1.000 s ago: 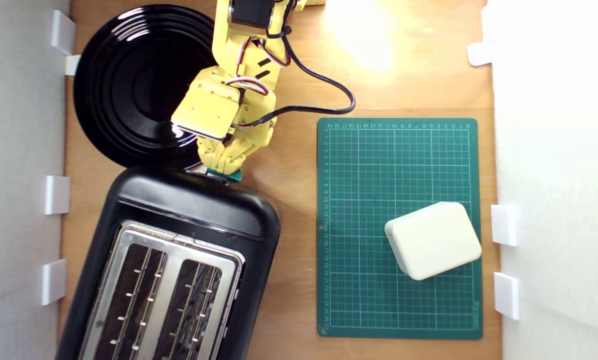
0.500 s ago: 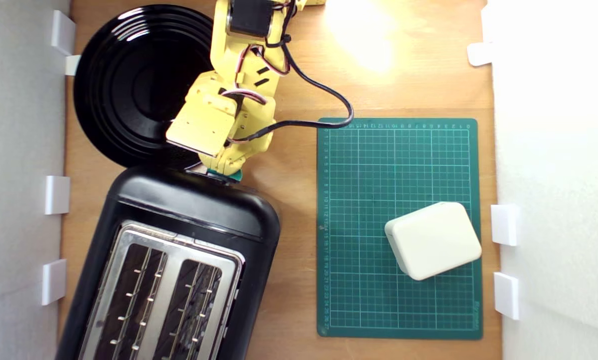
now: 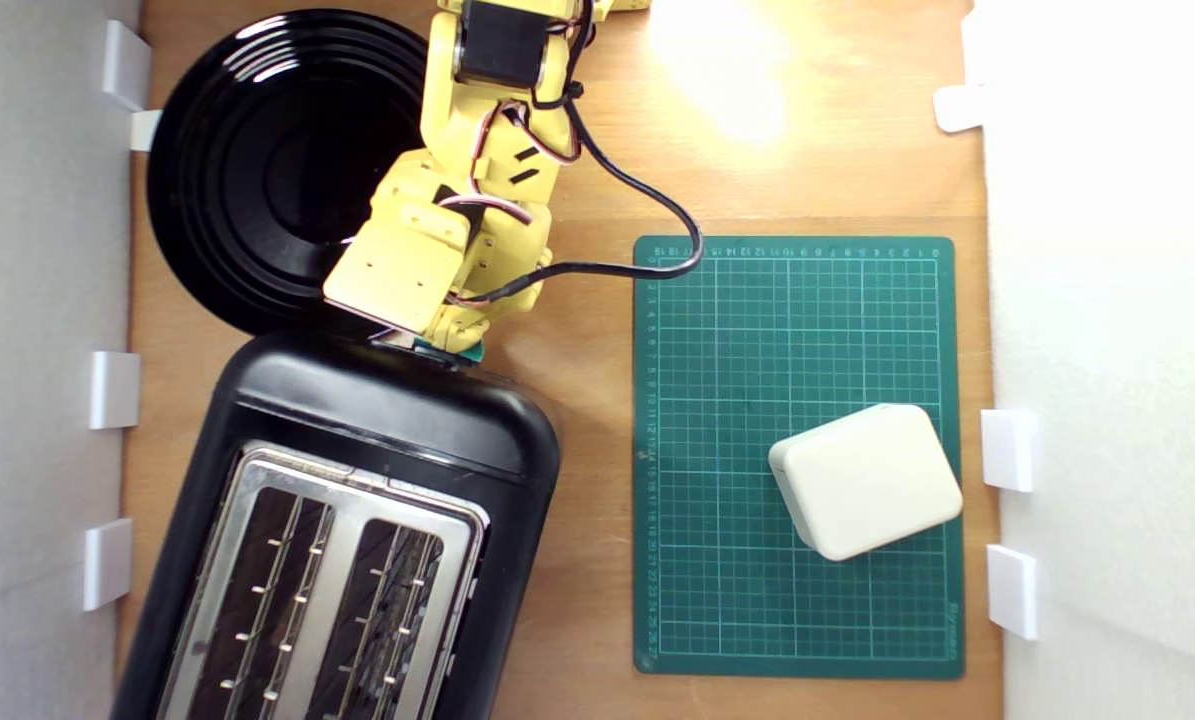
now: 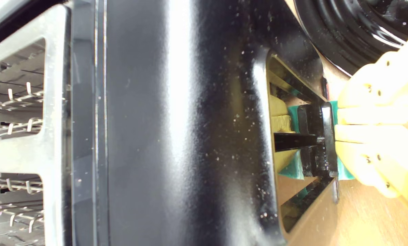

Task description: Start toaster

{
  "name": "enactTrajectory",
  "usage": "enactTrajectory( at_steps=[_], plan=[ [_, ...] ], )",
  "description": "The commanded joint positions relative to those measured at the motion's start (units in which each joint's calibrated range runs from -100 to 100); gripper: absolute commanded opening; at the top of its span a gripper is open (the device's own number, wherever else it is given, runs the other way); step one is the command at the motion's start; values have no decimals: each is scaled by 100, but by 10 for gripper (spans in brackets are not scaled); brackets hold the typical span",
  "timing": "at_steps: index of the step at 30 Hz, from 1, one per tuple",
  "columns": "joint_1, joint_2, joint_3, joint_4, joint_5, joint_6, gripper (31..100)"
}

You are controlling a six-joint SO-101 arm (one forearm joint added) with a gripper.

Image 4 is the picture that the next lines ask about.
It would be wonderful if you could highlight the black two-slot toaster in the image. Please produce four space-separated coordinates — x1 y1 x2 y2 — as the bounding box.
0 0 341 246

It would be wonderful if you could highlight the black plate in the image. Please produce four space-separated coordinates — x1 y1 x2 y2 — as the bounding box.
293 0 408 77

